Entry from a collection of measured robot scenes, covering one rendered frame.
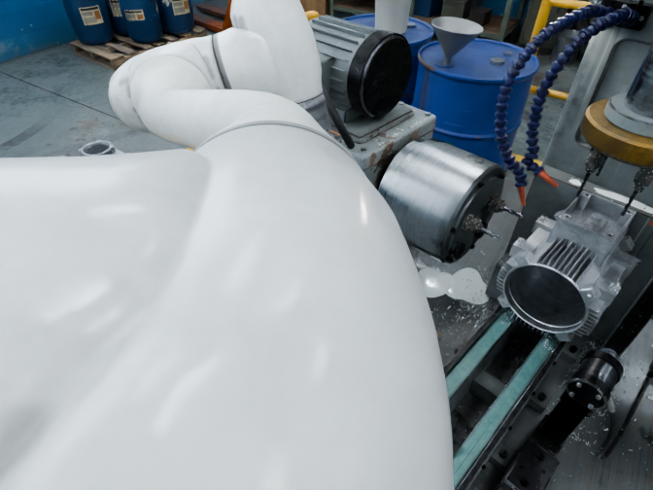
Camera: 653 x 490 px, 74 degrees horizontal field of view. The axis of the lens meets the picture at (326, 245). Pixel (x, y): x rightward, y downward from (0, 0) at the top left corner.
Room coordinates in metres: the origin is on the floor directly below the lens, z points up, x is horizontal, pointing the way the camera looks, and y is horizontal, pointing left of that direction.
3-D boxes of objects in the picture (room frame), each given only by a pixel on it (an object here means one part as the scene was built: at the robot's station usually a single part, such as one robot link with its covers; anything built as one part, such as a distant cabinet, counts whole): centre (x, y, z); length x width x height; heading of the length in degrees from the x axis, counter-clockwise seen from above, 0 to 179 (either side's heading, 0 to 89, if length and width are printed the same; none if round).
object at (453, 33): (2.18, -0.61, 0.93); 0.25 x 0.24 x 0.25; 147
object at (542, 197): (0.73, -0.59, 0.97); 0.30 x 0.11 x 0.34; 45
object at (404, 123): (1.03, -0.06, 0.99); 0.35 x 0.31 x 0.37; 45
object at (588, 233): (0.64, -0.51, 1.11); 0.12 x 0.11 x 0.07; 135
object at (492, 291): (0.74, -0.46, 0.86); 0.07 x 0.06 x 0.12; 45
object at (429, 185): (0.86, -0.23, 1.04); 0.37 x 0.25 x 0.25; 45
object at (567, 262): (0.62, -0.48, 1.01); 0.20 x 0.19 x 0.19; 135
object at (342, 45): (1.04, -0.01, 1.16); 0.33 x 0.26 x 0.42; 45
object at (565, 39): (4.63, -2.45, 0.14); 0.30 x 0.30 x 0.27
